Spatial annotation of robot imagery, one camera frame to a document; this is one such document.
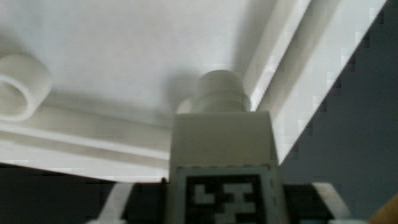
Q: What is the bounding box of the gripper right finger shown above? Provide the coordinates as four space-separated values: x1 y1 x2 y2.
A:
313 182 355 224

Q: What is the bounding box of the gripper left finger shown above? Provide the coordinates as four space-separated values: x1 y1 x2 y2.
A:
87 183 133 224

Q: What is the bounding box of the white table leg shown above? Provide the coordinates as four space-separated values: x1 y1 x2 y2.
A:
165 70 290 224

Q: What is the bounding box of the white square table top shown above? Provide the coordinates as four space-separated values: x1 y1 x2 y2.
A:
0 0 387 182

